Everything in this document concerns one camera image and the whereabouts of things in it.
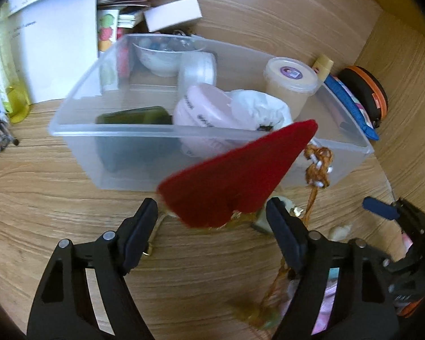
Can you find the white paper sheets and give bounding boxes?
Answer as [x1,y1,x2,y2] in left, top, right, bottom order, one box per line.
[7,0,99,104]

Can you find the white bowl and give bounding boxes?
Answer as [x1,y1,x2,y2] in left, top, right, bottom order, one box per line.
[133,39,206,77]

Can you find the red felt cloth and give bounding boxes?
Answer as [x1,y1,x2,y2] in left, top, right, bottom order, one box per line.
[157,119,318,228]

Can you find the black orange round case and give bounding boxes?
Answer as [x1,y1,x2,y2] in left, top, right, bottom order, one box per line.
[336,65,389,128]

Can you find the orange braided cord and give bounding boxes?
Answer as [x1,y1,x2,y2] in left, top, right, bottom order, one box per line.
[232,145,334,328]

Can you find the dark green spray bottle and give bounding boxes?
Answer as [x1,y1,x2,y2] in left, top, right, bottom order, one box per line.
[95,105,185,174]

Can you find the yellow liquid bottle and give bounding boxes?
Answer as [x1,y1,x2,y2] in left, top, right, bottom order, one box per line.
[0,18,32,124]

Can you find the pink round case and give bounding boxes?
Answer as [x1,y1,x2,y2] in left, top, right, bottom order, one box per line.
[172,83,241,158]

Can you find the clear plastic storage box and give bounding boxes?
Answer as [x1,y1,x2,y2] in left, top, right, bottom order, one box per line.
[49,33,375,190]

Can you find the beige tube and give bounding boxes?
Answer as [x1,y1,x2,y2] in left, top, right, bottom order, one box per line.
[312,55,333,80]

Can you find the small white box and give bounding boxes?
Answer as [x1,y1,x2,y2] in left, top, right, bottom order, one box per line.
[143,0,203,32]

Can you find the blue pencil pouch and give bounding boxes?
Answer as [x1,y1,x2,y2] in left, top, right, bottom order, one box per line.
[324,75,380,141]

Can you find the beige tub with lid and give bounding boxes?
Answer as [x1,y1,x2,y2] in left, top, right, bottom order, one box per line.
[263,57,322,119]

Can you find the fruit print box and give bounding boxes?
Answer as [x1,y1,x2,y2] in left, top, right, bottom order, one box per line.
[97,9,120,57]

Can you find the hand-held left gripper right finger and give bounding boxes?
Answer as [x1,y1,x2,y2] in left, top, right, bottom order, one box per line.
[265,197,401,340]

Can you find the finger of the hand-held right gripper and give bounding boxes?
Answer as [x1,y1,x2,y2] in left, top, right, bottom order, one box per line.
[362,196,401,221]

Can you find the white drawstring pouch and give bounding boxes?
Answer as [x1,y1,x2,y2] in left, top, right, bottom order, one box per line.
[230,90,293,131]

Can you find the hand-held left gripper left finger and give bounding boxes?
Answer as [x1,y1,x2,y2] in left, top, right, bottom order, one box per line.
[26,197,159,340]

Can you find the beige string loop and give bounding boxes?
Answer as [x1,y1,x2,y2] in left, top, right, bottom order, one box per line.
[143,216,167,256]

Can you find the translucent white round jar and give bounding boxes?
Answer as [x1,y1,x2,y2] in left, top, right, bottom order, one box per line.
[177,51,217,96]

